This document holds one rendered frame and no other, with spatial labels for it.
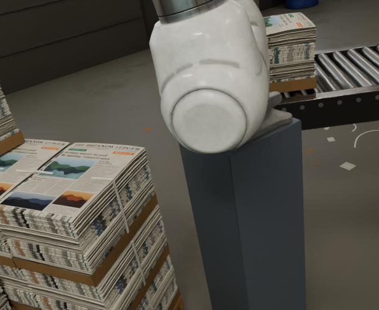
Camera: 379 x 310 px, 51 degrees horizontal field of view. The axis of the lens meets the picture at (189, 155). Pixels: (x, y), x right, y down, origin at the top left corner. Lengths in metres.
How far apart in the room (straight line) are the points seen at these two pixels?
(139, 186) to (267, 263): 0.47
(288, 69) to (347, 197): 1.02
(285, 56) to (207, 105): 1.00
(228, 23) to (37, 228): 0.77
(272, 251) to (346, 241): 1.08
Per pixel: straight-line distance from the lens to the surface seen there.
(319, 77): 1.69
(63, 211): 1.06
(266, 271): 1.02
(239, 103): 0.53
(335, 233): 2.09
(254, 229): 0.91
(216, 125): 0.54
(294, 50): 1.50
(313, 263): 1.94
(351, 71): 1.75
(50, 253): 1.16
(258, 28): 0.76
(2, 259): 1.34
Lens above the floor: 1.39
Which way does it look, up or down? 29 degrees down
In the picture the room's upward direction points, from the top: 11 degrees counter-clockwise
